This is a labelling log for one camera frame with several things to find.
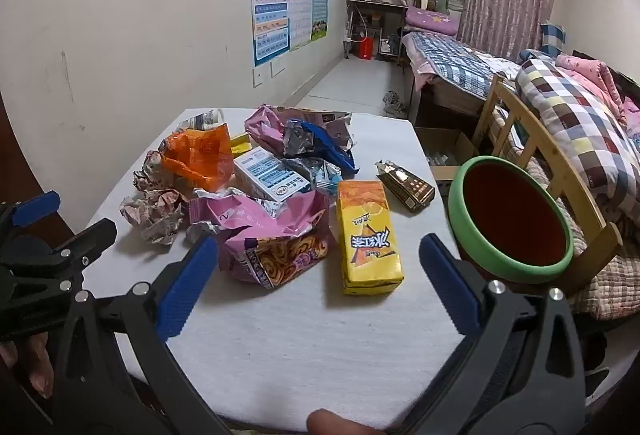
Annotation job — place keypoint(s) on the white blue medicine box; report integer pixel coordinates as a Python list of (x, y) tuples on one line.
[(267, 177)]

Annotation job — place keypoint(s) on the dark wooden desk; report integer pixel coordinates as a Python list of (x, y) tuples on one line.
[(375, 4)]

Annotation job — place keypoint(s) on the yellow cardboard box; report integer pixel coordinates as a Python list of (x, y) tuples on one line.
[(241, 144)]

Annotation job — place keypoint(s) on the dark wooden bed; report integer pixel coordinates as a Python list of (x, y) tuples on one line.
[(440, 102)]

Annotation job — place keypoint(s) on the green wall poster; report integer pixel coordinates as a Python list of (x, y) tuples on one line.
[(320, 0)]

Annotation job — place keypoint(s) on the light blue wrapper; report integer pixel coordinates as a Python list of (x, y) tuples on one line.
[(327, 175)]

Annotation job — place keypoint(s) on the purple pillow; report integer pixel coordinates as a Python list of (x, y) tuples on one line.
[(430, 20)]

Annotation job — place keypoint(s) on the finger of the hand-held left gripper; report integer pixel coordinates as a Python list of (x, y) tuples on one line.
[(92, 235), (37, 209)]

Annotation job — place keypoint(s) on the blue plaid bedspread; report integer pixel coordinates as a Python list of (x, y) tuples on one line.
[(450, 57)]

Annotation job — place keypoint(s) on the red bin with green rim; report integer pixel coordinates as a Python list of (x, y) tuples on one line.
[(510, 215)]

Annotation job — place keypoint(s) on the pair of grey shoes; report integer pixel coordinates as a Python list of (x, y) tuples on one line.
[(395, 102)]

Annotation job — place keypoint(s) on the orange snack bag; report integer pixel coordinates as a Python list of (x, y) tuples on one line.
[(200, 155)]

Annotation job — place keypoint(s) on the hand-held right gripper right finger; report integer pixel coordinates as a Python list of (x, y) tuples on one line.
[(450, 287)]

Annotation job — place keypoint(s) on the blue plaid pillow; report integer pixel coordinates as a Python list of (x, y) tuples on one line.
[(552, 35)]

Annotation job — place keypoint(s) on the crushed patterned paper cup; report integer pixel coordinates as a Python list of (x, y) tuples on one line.
[(202, 120)]

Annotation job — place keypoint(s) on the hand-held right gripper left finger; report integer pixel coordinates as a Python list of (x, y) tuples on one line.
[(187, 287)]

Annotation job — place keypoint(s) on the person's left hand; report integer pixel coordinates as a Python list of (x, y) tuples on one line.
[(35, 365)]

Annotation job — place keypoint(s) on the dark brown cigarette box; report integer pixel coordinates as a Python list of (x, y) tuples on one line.
[(407, 185)]

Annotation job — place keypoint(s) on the pink bed sheet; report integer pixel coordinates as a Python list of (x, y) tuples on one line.
[(425, 70)]

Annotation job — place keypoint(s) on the blue wall poster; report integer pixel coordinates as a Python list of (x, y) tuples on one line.
[(270, 5)]

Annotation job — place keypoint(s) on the checkered quilt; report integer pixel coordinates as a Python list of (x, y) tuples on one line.
[(575, 115)]

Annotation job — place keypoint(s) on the pale pink snack bag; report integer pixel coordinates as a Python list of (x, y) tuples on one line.
[(267, 127)]

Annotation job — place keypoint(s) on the wooden chair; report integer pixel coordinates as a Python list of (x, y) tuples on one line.
[(550, 150)]

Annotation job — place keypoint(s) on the blue foil wrapper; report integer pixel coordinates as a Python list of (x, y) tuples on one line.
[(325, 145)]

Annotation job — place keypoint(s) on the crumpled printed paper ball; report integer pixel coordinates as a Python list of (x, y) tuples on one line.
[(155, 215), (150, 175)]

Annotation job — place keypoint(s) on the yellow drink carton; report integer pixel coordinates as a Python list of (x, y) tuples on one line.
[(367, 240)]

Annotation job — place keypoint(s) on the pink cookie bag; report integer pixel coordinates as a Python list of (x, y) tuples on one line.
[(280, 235)]

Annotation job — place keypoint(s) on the pale chart wall poster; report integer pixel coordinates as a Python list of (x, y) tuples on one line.
[(301, 0)]

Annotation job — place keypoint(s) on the person's right hand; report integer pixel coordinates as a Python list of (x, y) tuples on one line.
[(335, 422)]

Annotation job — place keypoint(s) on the pink quilt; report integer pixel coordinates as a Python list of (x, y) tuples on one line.
[(590, 70)]

